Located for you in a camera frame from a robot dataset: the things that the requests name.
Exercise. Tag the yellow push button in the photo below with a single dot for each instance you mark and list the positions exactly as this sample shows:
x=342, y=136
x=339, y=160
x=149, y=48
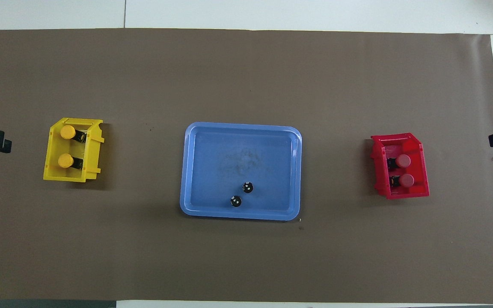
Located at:
x=67, y=131
x=65, y=161

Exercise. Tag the red push button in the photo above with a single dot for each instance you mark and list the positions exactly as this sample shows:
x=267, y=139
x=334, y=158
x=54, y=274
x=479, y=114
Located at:
x=406, y=180
x=403, y=161

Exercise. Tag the blue plastic tray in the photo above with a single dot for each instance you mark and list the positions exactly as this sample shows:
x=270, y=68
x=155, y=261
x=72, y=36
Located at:
x=212, y=171

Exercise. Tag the yellow plastic storage bin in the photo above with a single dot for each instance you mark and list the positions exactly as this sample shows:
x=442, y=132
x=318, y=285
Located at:
x=51, y=171

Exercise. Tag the red plastic storage bin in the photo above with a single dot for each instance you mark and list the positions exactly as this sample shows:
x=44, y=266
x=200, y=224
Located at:
x=420, y=188

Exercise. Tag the brown paper table mat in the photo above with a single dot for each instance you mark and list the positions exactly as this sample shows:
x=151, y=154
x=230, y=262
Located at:
x=144, y=256

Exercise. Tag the black cylindrical capacitor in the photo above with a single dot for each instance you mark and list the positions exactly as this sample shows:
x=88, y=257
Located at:
x=247, y=187
x=236, y=201

